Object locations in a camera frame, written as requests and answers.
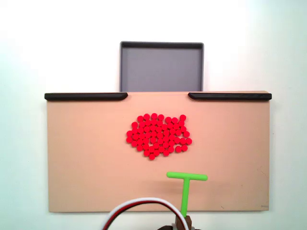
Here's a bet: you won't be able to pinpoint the grey shallow container tray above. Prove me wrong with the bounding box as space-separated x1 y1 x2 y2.
119 41 205 92

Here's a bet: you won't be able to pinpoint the red round granules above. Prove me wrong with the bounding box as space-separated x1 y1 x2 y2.
126 113 193 161

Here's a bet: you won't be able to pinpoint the beige rectangular work board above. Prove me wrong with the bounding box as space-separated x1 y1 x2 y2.
45 90 272 213

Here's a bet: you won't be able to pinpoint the black edge rail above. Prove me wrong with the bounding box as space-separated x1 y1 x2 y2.
188 92 272 101
44 92 129 101

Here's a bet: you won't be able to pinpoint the red white black servo cable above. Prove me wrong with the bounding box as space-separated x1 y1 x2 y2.
99 196 192 230

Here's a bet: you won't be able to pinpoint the green T-shaped pusher tool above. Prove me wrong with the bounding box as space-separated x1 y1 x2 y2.
166 171 208 230

